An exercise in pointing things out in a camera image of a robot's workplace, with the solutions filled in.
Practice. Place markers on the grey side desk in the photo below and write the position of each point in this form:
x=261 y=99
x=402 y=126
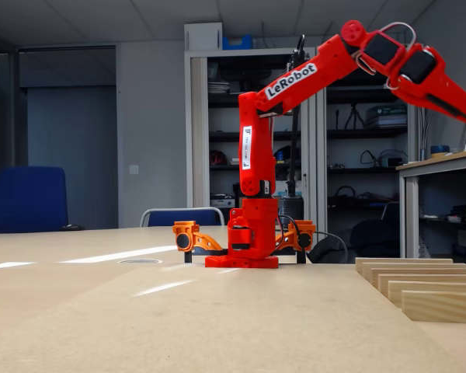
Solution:
x=411 y=213

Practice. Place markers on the white light switch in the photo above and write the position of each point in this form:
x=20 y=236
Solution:
x=134 y=169

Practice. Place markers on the blue plastic box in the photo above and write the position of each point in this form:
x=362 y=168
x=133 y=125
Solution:
x=237 y=42

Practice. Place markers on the stack of books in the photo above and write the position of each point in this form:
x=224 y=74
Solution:
x=386 y=120

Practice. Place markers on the small black tripod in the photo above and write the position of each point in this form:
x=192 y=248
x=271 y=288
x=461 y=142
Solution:
x=355 y=112

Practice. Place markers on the black office chair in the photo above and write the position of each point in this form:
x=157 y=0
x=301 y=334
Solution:
x=328 y=250
x=373 y=237

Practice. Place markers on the brown fibreboard work board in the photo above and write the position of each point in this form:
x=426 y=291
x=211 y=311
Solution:
x=233 y=349

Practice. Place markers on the large blue chair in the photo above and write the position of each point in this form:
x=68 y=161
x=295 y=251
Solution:
x=23 y=202

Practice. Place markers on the orange table clamp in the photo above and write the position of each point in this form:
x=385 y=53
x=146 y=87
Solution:
x=307 y=225
x=188 y=226

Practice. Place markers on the white box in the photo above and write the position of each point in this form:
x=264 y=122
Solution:
x=202 y=37

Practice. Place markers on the black camera stand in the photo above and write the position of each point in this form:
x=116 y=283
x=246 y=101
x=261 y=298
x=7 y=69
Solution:
x=293 y=210

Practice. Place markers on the stack of papers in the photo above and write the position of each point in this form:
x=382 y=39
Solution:
x=218 y=87

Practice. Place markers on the red item on shelf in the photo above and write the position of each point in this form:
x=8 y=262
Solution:
x=217 y=157

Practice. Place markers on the black computer mouse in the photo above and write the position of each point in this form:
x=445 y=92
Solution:
x=72 y=227

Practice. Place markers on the blue chair with metal frame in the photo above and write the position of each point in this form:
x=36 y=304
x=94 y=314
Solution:
x=171 y=218

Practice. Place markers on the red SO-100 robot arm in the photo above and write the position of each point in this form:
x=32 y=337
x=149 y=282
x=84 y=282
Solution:
x=256 y=155

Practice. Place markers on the grey metal shelf cabinet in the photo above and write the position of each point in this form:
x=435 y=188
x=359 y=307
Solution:
x=198 y=116
x=321 y=175

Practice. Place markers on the metal coat stand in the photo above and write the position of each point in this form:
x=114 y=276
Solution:
x=422 y=140

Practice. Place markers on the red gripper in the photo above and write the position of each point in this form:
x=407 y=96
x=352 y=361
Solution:
x=436 y=83

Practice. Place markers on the white electronic device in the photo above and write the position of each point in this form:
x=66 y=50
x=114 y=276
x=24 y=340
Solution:
x=222 y=202

